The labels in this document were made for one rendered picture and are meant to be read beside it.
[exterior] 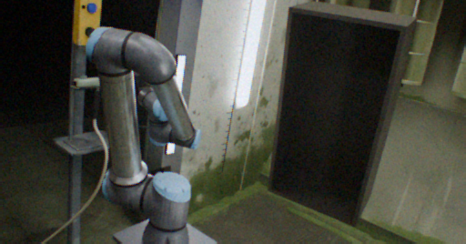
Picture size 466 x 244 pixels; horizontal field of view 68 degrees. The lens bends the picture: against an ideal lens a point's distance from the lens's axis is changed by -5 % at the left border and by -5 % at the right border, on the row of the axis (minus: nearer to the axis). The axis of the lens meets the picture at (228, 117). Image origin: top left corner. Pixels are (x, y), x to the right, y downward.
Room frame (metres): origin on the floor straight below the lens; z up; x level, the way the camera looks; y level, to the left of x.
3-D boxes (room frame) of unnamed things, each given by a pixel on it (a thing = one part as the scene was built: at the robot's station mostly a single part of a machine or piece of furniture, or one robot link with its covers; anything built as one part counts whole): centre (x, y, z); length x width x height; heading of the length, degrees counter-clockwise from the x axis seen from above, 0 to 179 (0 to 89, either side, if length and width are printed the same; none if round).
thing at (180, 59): (2.13, 0.33, 0.96); 0.06 x 0.02 x 0.63; 144
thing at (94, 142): (1.77, 0.70, 0.95); 0.26 x 0.15 x 0.32; 144
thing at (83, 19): (1.82, 0.78, 1.42); 0.12 x 0.06 x 0.26; 144
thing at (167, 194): (1.26, 0.18, 0.83); 0.17 x 0.15 x 0.18; 77
